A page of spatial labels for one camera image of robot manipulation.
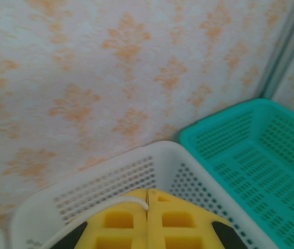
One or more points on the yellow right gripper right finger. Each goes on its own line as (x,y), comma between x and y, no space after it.
(185,223)

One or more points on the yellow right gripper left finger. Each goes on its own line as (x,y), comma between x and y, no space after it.
(118,223)

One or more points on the white perforated plastic basket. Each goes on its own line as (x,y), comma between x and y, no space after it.
(162,160)

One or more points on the teal perforated plastic basket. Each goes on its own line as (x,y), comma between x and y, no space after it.
(253,168)

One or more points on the aluminium frame post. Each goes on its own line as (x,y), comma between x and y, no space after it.
(286,44)

